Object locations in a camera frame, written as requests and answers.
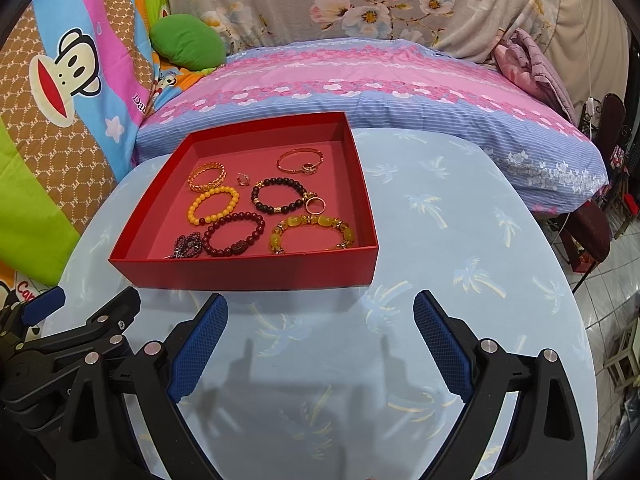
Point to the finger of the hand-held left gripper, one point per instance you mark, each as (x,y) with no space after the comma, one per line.
(117,310)
(45,305)

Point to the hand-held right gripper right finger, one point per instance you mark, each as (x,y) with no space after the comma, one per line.
(445,350)

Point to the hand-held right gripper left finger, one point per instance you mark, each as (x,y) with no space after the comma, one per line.
(197,350)

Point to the red jewelry box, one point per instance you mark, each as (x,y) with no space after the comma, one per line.
(240,272)

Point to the thin garnet bead strand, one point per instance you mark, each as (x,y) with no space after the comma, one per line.
(187,245)

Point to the light blue palm print tablecloth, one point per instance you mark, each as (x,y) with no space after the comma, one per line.
(450,260)

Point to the cartoon monkey blanket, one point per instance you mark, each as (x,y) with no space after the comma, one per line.
(50,135)

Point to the small white stool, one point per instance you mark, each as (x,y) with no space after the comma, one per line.
(620,360)

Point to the dark red stool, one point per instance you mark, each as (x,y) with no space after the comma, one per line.
(590,230)

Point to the rose gold bangle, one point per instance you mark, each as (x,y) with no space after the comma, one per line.
(280,162)

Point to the pink purple pillow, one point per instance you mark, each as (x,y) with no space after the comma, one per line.
(400,100)

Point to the green pillow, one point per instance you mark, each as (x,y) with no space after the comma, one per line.
(187,42)

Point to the black metal chair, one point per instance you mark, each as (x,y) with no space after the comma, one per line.
(614,115)

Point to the folded pink blanket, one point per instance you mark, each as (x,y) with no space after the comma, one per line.
(530,65)

